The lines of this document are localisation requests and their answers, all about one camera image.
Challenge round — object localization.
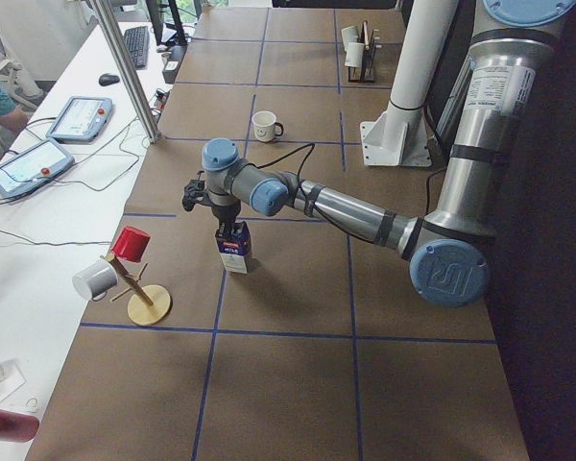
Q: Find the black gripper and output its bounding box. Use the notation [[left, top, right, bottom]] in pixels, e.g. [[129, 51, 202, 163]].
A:
[[211, 201, 241, 238]]

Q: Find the blue white milk carton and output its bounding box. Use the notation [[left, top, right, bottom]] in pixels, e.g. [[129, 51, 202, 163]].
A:
[[215, 222, 252, 274]]

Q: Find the white smiley mug black handle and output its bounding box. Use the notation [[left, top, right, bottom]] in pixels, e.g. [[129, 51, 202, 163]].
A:
[[252, 110, 284, 143]]

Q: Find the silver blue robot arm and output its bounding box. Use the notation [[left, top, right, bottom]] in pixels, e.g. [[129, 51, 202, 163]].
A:
[[182, 1, 572, 307]]

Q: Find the red cup on stand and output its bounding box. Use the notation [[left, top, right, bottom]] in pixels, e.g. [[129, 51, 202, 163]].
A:
[[111, 226, 151, 263]]

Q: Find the wooden stand with round base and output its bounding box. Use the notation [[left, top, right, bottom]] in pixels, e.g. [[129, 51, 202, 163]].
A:
[[101, 252, 172, 327]]

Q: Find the white grey mug on stand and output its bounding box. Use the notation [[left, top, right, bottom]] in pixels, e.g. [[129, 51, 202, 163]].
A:
[[72, 259, 118, 301]]

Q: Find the upper teach pendant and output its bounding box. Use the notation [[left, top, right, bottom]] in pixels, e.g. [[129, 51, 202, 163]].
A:
[[47, 96, 113, 143]]

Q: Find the teach pendant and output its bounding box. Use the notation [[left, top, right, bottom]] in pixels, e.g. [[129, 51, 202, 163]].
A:
[[47, 96, 113, 143], [0, 139, 75, 198]]

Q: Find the lower teach pendant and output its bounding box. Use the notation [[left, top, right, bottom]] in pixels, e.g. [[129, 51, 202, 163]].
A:
[[0, 139, 75, 198]]

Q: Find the black computer mouse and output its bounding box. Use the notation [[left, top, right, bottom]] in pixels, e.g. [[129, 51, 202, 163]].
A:
[[98, 73, 121, 86]]

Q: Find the black keyboard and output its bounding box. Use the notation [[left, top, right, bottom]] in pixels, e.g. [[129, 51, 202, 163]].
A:
[[123, 26, 150, 69]]

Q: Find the white ribbed HOME mug right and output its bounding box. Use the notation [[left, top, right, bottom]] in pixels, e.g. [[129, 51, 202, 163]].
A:
[[345, 41, 366, 68]]

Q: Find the white ribbed home mug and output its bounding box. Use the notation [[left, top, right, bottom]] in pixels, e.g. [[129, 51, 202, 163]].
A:
[[341, 26, 360, 48], [345, 41, 366, 68]]

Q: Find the white ribbed HOME mug left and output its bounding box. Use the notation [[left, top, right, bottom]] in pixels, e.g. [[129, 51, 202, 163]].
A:
[[341, 26, 360, 48]]

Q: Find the red cylinder bottle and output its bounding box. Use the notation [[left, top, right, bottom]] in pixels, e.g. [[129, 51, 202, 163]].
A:
[[0, 409, 39, 443]]

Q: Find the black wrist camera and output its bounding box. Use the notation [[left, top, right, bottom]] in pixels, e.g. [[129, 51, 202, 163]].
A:
[[181, 170, 212, 212]]

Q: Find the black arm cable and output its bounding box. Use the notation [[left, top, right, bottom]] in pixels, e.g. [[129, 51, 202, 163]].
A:
[[254, 141, 318, 203]]

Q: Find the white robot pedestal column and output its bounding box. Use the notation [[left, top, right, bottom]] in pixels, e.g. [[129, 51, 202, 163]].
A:
[[360, 0, 459, 167]]

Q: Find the black wire mug rack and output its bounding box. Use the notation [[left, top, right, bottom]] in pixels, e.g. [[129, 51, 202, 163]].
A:
[[347, 20, 382, 83]]

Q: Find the aluminium frame post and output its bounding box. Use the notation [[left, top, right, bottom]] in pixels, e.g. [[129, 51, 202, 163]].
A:
[[90, 0, 160, 144]]

